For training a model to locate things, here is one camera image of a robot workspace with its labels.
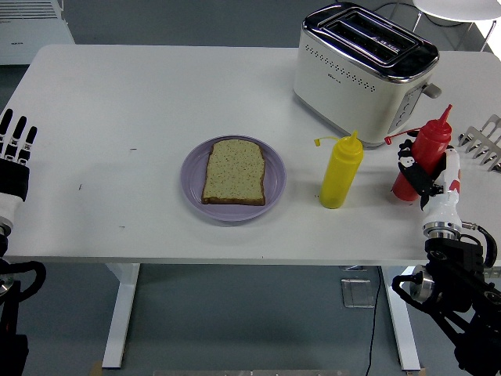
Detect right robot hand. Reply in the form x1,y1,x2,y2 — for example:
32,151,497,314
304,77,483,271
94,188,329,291
398,136,463,227

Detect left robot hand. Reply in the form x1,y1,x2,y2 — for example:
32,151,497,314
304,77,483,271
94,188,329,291
0,108,39,227

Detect red squeeze bottle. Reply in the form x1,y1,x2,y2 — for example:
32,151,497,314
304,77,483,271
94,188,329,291
384,103,454,203

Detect bread slice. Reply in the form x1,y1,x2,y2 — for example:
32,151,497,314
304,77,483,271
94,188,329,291
200,139,267,206

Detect metal toast rack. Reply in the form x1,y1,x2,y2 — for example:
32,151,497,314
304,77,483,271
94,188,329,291
456,114,501,173

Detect yellow squeeze bottle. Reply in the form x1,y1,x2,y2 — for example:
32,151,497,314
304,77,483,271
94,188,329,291
312,129,364,209

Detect clear floor plate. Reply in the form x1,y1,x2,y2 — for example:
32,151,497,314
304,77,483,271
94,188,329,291
340,277,376,309

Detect white table leg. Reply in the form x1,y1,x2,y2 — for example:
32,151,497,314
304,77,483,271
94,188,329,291
381,265,422,372
101,262,141,371

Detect white floor appliance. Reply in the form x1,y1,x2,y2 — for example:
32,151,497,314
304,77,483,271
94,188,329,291
0,0,76,66

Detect white chrome toaster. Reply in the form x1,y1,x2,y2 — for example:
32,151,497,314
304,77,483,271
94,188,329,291
292,2,442,149

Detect purple plate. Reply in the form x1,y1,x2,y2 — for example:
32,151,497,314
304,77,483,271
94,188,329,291
179,135,287,222

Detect white round table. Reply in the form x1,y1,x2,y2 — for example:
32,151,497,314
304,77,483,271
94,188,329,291
410,0,501,52

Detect black floor cable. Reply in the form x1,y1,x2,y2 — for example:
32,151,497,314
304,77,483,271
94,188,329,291
366,266,384,376

